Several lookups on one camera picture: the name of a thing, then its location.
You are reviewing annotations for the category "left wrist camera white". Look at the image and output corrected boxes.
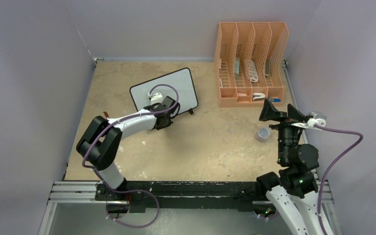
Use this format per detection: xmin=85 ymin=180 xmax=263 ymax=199
xmin=148 ymin=92 xmax=164 ymax=105

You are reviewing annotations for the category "white perforated tool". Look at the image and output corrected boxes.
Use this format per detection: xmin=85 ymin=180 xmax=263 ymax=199
xmin=248 ymin=60 xmax=259 ymax=83

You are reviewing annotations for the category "small clear plastic jar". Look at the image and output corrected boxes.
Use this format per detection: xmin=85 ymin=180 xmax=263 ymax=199
xmin=255 ymin=127 xmax=271 ymax=142

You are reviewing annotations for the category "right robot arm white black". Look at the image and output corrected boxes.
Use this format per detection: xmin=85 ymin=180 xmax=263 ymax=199
xmin=255 ymin=99 xmax=333 ymax=235

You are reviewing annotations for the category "grey eraser in organizer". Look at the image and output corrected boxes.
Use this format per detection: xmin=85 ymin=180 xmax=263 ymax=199
xmin=234 ymin=57 xmax=240 ymax=76

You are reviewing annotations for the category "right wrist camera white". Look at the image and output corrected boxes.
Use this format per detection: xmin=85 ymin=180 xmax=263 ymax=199
xmin=307 ymin=111 xmax=327 ymax=128

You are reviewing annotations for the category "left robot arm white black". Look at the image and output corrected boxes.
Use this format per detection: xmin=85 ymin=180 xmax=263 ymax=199
xmin=76 ymin=96 xmax=179 ymax=200

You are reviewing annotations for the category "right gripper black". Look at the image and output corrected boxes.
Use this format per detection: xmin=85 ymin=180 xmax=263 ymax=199
xmin=258 ymin=98 xmax=306 ymax=163

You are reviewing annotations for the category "small black-framed whiteboard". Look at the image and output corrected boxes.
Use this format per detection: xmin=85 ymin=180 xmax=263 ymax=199
xmin=129 ymin=68 xmax=198 ymax=117

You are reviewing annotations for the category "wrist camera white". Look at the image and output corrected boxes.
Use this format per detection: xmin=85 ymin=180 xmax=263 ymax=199
xmin=307 ymin=111 xmax=327 ymax=128
xmin=148 ymin=92 xmax=164 ymax=105

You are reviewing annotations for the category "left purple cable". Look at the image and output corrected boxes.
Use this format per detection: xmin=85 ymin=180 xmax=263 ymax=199
xmin=82 ymin=84 xmax=180 ymax=229

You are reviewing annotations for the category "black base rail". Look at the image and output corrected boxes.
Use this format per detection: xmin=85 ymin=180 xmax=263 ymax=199
xmin=95 ymin=181 xmax=271 ymax=213

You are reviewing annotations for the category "dark grey flat tool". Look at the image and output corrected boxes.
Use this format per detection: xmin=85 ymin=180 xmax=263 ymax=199
xmin=264 ymin=58 xmax=270 ymax=77

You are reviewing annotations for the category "aluminium frame rail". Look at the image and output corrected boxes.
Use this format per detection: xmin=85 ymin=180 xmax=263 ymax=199
xmin=39 ymin=181 xmax=341 ymax=235

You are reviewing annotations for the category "peach plastic file organizer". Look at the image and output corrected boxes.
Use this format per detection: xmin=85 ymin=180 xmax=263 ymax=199
xmin=214 ymin=22 xmax=289 ymax=108

